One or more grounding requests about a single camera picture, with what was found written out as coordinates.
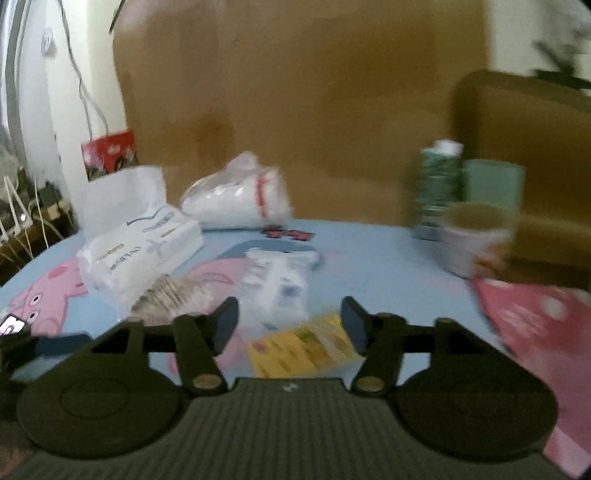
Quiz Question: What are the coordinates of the red gift bag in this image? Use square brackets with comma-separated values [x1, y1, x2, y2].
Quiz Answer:
[80, 130, 140, 182]

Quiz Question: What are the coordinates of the yellow packet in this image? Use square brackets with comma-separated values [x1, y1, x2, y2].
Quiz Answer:
[246, 313, 362, 378]

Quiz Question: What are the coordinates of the white tissue pack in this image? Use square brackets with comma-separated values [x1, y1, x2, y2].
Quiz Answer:
[78, 207, 205, 308]

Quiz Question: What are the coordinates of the printed blanket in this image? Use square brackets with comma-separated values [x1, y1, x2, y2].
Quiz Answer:
[0, 216, 591, 479]

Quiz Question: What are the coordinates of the black tape cross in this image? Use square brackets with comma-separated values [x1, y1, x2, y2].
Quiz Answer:
[531, 39, 591, 90]

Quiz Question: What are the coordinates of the clear bag of white cotton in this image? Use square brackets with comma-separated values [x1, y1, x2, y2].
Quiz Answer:
[179, 151, 295, 230]

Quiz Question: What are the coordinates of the white paper bag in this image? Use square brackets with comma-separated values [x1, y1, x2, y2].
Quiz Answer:
[82, 165, 168, 234]

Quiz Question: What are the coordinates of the pink biscuit tin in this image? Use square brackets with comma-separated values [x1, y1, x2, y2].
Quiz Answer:
[470, 276, 591, 479]

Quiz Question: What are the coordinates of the teal card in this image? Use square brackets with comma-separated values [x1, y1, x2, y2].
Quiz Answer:
[461, 159, 526, 219]

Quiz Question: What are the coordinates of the white snack cup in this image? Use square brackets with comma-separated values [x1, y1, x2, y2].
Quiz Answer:
[438, 202, 514, 279]

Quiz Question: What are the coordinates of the white small packet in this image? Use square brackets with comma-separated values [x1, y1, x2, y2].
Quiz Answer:
[239, 248, 311, 325]

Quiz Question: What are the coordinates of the bundle of charging cables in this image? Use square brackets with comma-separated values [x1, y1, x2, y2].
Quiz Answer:
[0, 173, 75, 268]

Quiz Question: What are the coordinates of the white hanging cable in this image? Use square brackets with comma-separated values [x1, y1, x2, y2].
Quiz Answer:
[59, 0, 112, 140]

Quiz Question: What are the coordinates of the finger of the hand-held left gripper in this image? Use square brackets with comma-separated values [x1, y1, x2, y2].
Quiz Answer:
[36, 333, 90, 358]

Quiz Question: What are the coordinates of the brown wooden board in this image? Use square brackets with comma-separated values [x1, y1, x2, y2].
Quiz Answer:
[112, 0, 486, 227]

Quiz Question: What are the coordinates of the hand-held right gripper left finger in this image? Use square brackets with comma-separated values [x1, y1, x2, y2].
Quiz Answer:
[91, 296, 241, 396]

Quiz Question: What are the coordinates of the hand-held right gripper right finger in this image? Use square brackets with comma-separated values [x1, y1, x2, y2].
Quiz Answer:
[341, 296, 502, 397]

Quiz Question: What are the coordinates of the green drink carton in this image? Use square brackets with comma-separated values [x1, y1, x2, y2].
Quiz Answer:
[412, 140, 464, 241]

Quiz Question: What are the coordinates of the brown chair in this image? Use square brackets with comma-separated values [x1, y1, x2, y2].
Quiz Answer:
[451, 69, 591, 289]

